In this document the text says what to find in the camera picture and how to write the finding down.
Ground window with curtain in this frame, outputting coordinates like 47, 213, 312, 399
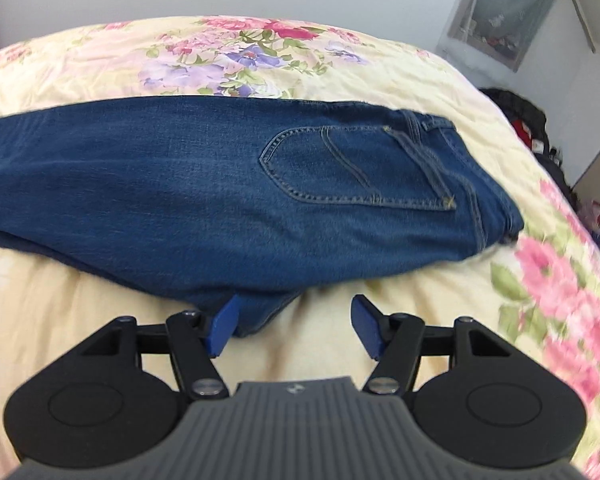
445, 0, 566, 72

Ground blue denim pants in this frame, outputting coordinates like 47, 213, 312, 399
0, 96, 526, 338

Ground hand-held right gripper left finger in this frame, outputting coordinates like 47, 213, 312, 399
82, 294, 242, 402

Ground dark clothes pile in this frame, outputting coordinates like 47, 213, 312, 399
480, 87, 578, 201

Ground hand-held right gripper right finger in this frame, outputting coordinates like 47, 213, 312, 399
350, 293, 513, 398

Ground floral cream blanket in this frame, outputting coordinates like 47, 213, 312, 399
0, 16, 600, 480

